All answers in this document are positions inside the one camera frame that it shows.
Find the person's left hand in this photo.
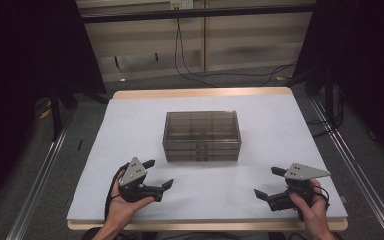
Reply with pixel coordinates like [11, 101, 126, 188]
[104, 169, 156, 231]

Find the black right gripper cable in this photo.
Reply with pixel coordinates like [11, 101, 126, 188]
[312, 185, 331, 212]

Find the white table mat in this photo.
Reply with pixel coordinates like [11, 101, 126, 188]
[66, 94, 348, 224]

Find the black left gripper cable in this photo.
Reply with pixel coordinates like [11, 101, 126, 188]
[104, 162, 130, 222]

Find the black metal stand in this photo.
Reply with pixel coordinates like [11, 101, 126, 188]
[48, 78, 79, 142]
[323, 71, 337, 127]

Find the black horizontal bar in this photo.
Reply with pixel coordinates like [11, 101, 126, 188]
[79, 3, 317, 25]

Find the person's right hand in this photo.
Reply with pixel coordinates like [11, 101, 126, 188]
[288, 178, 330, 235]

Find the black wall cable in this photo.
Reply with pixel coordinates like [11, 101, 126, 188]
[173, 17, 298, 89]

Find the yellow floor tape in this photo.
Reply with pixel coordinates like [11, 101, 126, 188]
[38, 107, 53, 121]

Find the white wall socket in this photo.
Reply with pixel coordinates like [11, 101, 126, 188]
[169, 0, 195, 11]

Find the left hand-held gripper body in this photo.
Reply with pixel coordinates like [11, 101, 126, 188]
[118, 156, 149, 203]

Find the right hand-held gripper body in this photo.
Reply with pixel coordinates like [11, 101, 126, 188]
[283, 162, 332, 212]

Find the black curtain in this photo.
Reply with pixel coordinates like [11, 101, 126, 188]
[0, 0, 108, 215]
[285, 0, 384, 169]

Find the wooden table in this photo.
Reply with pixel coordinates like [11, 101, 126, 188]
[67, 86, 349, 232]

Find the metal floor rail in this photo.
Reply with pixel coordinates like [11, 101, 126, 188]
[308, 95, 384, 240]
[5, 109, 78, 240]

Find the black floor cable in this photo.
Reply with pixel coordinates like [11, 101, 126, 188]
[305, 93, 345, 140]

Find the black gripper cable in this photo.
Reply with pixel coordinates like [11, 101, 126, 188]
[312, 185, 331, 212]
[104, 162, 130, 222]

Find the brown transparent drawer box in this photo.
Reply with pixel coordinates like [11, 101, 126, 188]
[161, 110, 243, 163]

